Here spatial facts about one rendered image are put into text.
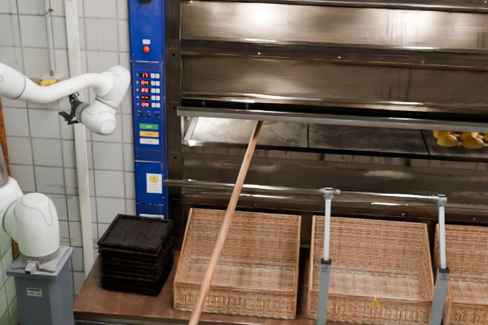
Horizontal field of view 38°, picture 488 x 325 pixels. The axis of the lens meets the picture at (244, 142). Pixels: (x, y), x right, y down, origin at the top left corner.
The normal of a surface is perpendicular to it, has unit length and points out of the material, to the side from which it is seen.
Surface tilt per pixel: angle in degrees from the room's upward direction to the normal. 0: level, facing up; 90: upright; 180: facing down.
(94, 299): 0
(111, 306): 0
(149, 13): 90
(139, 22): 90
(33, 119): 90
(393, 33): 70
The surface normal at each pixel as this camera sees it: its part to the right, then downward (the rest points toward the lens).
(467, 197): -0.07, 0.06
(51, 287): 0.62, 0.33
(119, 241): 0.03, -0.91
